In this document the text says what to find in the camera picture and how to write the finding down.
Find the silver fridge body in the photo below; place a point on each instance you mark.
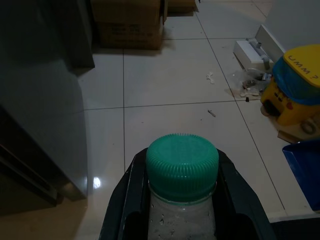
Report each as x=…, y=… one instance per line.
x=50, y=112

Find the blue bin liner bag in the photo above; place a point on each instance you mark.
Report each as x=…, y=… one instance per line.
x=290, y=82

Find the yellow pedal bin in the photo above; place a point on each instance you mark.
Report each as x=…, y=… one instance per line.
x=302, y=60

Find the white flat box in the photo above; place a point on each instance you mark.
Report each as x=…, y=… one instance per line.
x=246, y=52

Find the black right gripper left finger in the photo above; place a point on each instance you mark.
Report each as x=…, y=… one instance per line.
x=120, y=207

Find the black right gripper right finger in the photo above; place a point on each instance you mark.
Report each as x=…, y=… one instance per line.
x=240, y=212

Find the printed cardboard box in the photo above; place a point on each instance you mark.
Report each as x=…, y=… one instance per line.
x=130, y=30

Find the small stick of debris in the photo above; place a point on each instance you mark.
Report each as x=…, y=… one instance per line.
x=212, y=113

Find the white paper scrap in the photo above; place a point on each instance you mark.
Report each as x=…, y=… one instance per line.
x=210, y=78

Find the clear bottle teal cap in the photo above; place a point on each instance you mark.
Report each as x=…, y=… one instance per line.
x=182, y=162

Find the plain cardboard box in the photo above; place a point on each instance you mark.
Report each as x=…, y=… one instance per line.
x=180, y=6

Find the clear plastic bag litter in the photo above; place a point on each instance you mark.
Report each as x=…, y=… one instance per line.
x=250, y=80

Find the blue dustpan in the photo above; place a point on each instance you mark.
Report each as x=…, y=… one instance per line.
x=307, y=170

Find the small black bit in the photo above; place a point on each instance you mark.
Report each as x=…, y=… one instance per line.
x=247, y=100

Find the grey speckled cabinet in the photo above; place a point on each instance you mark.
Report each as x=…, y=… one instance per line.
x=37, y=30

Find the grey pipe fitting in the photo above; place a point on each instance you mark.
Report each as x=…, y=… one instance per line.
x=262, y=53

